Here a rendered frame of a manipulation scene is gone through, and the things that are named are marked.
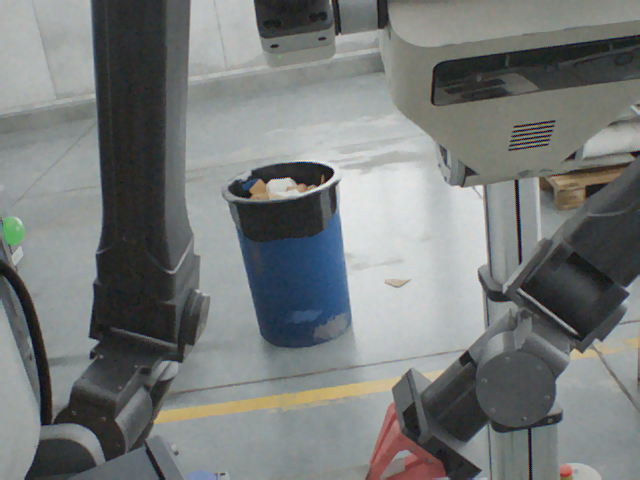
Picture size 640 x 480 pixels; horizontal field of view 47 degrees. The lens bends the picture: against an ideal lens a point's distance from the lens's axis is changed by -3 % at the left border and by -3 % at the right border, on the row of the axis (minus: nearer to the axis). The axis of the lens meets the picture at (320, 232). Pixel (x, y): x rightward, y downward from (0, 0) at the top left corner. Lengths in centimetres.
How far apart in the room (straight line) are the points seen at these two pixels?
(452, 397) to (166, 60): 35
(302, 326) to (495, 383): 246
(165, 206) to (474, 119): 58
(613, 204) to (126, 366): 38
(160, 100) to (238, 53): 817
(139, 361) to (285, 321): 242
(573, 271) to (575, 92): 46
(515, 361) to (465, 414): 10
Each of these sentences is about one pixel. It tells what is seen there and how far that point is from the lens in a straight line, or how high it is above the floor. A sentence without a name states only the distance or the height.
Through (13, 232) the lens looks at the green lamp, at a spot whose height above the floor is 129.
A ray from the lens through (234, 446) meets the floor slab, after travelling 257.
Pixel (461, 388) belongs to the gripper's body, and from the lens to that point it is 62.
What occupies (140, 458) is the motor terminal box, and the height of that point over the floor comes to 130.
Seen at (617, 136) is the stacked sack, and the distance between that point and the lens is 410.
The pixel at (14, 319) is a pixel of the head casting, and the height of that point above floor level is 121.
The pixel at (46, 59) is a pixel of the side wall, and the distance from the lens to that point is 903.
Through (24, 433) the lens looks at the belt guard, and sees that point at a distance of 27.
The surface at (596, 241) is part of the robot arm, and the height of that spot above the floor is 128.
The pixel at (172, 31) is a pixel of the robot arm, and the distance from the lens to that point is 44.
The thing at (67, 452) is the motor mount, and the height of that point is 131.
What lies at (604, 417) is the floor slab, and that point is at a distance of 254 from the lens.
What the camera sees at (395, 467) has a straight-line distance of 68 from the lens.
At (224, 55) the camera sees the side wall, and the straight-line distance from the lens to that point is 865.
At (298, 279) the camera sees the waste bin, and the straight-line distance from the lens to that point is 288.
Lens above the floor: 151
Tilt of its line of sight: 22 degrees down
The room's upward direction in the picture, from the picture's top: 9 degrees counter-clockwise
